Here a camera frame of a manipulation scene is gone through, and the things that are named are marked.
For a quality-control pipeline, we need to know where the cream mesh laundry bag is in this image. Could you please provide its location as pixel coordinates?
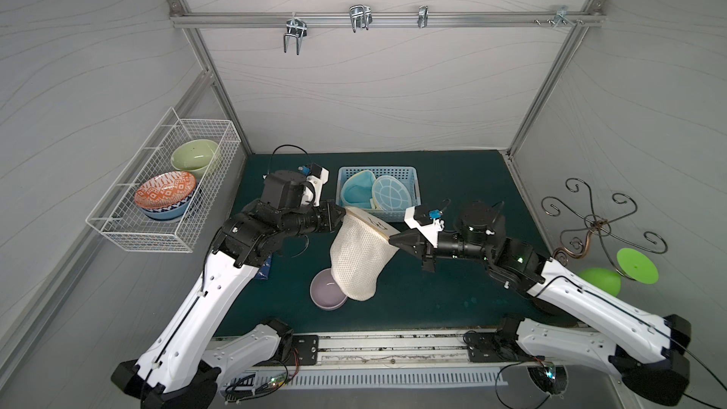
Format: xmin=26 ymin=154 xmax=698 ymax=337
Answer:
xmin=329 ymin=208 xmax=399 ymax=301

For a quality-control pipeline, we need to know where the middle metal hook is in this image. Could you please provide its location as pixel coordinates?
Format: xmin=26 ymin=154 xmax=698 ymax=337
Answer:
xmin=348 ymin=5 xmax=373 ymax=33

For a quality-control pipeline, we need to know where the blue snack bag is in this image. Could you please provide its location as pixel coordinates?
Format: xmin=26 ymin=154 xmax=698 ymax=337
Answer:
xmin=255 ymin=256 xmax=273 ymax=280

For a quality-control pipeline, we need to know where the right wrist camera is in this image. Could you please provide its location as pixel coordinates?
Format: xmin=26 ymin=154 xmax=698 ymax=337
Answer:
xmin=404 ymin=204 xmax=445 ymax=248

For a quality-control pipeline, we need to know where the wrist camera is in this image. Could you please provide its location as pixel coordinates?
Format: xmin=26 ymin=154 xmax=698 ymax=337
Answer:
xmin=298 ymin=163 xmax=329 ymax=206
xmin=404 ymin=204 xmax=445 ymax=248

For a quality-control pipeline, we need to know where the orange patterned bowl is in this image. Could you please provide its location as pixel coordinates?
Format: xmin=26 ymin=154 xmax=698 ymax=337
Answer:
xmin=134 ymin=172 xmax=197 ymax=210

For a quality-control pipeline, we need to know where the teal mesh laundry bag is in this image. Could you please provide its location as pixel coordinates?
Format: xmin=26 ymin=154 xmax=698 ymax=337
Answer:
xmin=340 ymin=170 xmax=414 ymax=212

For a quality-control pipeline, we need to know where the aluminium rail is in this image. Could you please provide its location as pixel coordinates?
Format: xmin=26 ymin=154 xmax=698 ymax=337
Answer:
xmin=209 ymin=326 xmax=598 ymax=373
xmin=170 ymin=9 xmax=606 ymax=30

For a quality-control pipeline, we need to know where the green ceramic bowl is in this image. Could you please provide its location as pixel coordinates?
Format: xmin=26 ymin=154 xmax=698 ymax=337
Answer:
xmin=170 ymin=139 xmax=220 ymax=181

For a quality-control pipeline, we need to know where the white wire wall basket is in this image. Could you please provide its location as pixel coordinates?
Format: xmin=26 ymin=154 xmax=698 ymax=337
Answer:
xmin=86 ymin=109 xmax=240 ymax=253

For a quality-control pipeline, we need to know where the left double metal hook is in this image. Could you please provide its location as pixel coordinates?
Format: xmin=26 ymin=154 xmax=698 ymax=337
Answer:
xmin=283 ymin=17 xmax=308 ymax=55

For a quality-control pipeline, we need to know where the white slotted cable duct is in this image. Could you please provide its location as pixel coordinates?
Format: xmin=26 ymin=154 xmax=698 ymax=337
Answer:
xmin=226 ymin=367 xmax=509 ymax=392

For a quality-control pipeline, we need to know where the aluminium front rail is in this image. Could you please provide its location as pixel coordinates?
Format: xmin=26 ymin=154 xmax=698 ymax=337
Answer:
xmin=209 ymin=326 xmax=598 ymax=373

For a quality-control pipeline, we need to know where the lilac ceramic bowl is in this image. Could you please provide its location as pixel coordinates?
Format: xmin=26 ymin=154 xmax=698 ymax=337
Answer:
xmin=310 ymin=268 xmax=348 ymax=311

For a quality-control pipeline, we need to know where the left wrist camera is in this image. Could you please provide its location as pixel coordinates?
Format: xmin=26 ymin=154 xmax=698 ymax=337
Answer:
xmin=298 ymin=163 xmax=329 ymax=206

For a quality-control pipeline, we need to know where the right metal hook bracket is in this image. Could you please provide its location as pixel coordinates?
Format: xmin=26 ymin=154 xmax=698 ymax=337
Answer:
xmin=534 ymin=6 xmax=584 ymax=30

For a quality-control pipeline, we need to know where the blue bowl under orange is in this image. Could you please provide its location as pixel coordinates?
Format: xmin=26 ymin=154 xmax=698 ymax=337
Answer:
xmin=140 ymin=196 xmax=192 ymax=222

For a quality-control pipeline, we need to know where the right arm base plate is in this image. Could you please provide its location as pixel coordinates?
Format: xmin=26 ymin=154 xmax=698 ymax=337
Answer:
xmin=462 ymin=331 xmax=512 ymax=364

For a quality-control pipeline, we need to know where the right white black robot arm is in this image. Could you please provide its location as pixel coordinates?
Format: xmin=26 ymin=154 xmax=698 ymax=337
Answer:
xmin=388 ymin=202 xmax=691 ymax=407

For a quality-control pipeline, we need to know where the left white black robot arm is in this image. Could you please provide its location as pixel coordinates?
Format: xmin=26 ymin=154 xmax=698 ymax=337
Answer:
xmin=111 ymin=164 xmax=346 ymax=408

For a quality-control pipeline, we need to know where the light blue plastic basket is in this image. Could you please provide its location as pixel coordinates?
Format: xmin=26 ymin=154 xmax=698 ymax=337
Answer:
xmin=336 ymin=166 xmax=421 ymax=223

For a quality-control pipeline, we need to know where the green round disc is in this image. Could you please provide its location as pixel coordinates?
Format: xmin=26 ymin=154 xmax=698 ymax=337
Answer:
xmin=616 ymin=248 xmax=660 ymax=285

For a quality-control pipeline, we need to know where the small metal hook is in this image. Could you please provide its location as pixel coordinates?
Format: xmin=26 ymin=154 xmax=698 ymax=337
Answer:
xmin=418 ymin=6 xmax=429 ymax=28

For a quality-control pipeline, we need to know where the aluminium top rail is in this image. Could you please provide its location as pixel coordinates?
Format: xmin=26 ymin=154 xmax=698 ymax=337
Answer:
xmin=170 ymin=9 xmax=606 ymax=30

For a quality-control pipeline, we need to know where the dark green table mat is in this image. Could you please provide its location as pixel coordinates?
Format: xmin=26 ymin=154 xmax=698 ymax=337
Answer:
xmin=217 ymin=150 xmax=568 ymax=336

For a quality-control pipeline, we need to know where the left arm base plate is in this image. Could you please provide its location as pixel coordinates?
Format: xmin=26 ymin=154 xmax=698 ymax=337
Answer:
xmin=276 ymin=334 xmax=320 ymax=367

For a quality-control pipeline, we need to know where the black scrolled metal stand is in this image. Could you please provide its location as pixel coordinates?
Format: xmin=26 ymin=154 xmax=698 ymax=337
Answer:
xmin=541 ymin=177 xmax=669 ymax=281

